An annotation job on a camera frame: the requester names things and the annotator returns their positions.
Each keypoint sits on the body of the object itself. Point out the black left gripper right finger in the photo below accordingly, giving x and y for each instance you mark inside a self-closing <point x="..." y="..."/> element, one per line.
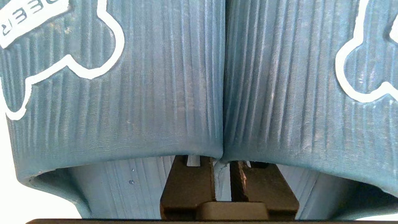
<point x="264" y="186"/>

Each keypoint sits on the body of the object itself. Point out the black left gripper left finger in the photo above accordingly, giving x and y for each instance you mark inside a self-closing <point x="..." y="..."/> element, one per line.
<point x="186" y="186"/>

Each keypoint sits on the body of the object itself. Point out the dark teal rubber slipper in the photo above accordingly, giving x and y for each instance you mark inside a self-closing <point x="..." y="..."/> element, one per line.
<point x="295" y="93"/>
<point x="140" y="93"/>

